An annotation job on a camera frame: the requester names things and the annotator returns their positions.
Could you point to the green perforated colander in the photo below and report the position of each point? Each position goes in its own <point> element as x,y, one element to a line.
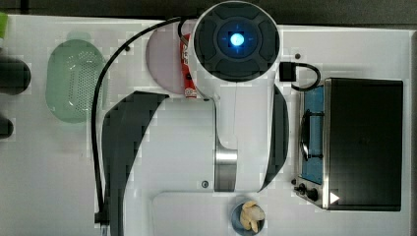
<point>72,74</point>

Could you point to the black cylinder lower left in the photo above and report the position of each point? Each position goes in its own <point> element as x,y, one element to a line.
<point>6,128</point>

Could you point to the red ketchup sachet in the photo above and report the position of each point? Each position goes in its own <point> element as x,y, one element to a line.
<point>189,87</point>

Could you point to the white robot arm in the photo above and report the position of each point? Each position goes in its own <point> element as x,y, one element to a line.
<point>229,139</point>

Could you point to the black toaster oven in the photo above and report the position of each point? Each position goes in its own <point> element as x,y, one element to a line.
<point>350,145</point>

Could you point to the purple round plate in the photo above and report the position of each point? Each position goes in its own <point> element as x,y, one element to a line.
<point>163,58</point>

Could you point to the blue bowl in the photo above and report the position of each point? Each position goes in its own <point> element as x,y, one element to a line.
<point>237,226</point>

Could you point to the black connector with cable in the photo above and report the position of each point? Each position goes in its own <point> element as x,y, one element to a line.
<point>287,73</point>

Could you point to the black cylinder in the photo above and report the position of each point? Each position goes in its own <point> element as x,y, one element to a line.
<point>14,76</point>
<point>6,128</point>

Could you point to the black cylinder upper left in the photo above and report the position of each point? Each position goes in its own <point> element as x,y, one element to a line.
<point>14,76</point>

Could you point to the green object at edge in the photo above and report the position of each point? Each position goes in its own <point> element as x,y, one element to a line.
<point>3,24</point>

